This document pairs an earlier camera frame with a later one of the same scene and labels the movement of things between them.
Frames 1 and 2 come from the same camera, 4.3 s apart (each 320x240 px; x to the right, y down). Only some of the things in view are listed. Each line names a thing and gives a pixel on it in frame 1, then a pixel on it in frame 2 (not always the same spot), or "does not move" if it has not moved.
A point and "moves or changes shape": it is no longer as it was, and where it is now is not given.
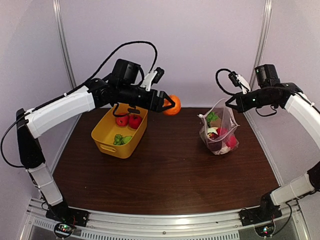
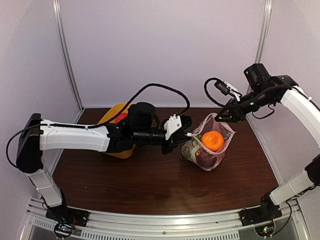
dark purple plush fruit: [215, 144] to [205, 159]
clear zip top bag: [218, 131] moves or changes shape
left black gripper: [157, 106] to [178, 138]
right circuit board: [265, 230] does not move
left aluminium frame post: [59, 13] does not move
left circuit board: [63, 230] does not move
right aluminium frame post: [263, 40] does not move
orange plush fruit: [175, 110] to [213, 140]
